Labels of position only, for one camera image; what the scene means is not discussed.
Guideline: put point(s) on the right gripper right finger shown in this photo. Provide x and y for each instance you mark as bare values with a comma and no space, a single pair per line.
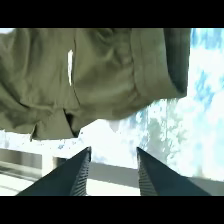
156,178

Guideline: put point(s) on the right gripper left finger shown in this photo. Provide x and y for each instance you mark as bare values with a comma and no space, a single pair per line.
68,176

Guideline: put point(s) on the olive green trousers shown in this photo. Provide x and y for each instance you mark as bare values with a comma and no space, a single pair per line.
100,76

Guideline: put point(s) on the silver frame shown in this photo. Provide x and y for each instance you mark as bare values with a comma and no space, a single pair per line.
26,165

